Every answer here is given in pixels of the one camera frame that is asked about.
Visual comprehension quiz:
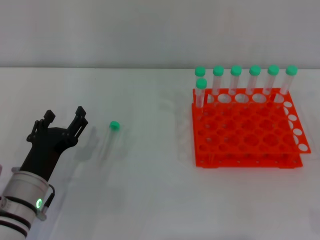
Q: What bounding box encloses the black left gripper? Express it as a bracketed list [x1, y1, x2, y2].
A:
[19, 106, 90, 180]

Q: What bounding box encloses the clear test tube green cap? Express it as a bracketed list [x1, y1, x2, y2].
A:
[230, 65, 243, 97]
[263, 64, 280, 97]
[99, 120, 121, 161]
[212, 65, 225, 97]
[194, 65, 207, 97]
[195, 78, 208, 111]
[246, 64, 262, 97]
[274, 64, 298, 103]

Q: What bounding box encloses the orange test tube rack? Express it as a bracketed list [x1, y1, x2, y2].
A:
[191, 87, 312, 170]

